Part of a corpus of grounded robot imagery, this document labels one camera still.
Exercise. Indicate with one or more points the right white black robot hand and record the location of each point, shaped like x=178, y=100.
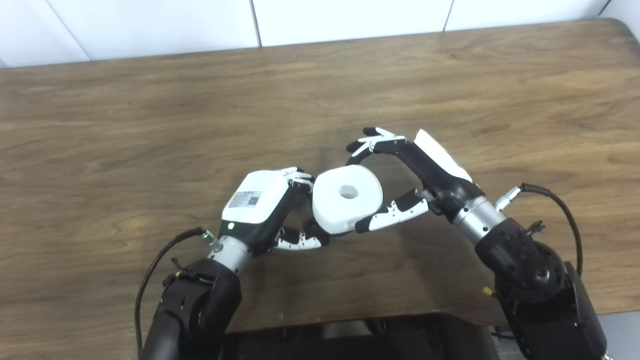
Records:
x=442, y=170

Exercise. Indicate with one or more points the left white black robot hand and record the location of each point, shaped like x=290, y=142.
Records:
x=255, y=200

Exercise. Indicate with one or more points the round white piece with hole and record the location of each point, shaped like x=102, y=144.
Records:
x=345, y=212

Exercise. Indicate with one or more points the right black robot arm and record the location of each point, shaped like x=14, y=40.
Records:
x=530, y=270

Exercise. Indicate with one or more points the black robot torso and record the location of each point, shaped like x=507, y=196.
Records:
x=360, y=340

